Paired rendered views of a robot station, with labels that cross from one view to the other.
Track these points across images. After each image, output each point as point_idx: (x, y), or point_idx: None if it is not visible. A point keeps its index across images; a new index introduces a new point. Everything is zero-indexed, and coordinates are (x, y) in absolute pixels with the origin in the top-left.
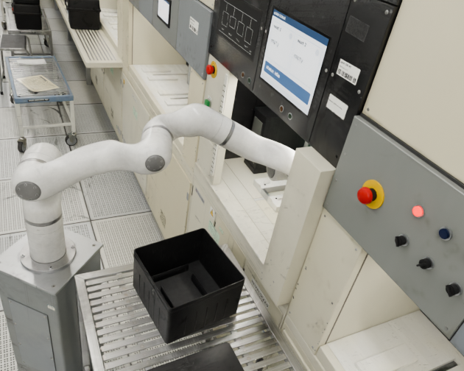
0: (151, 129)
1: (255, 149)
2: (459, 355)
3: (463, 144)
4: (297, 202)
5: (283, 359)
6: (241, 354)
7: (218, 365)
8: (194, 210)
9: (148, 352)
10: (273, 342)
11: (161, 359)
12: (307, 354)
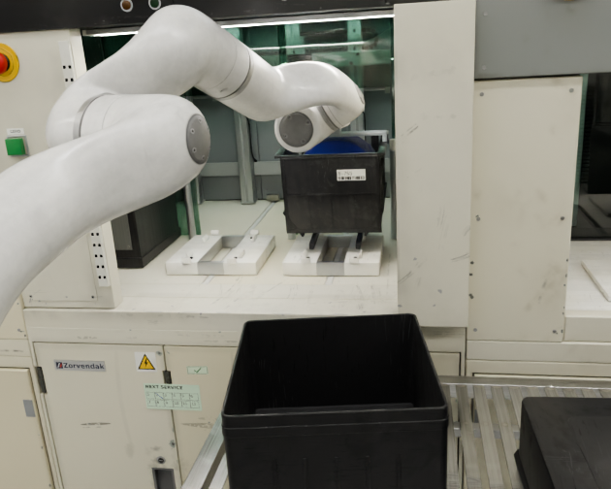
0: (105, 99)
1: (284, 81)
2: (607, 242)
3: None
4: (441, 95)
5: (538, 391)
6: (512, 431)
7: (578, 421)
8: (70, 416)
9: None
10: (500, 389)
11: None
12: (548, 356)
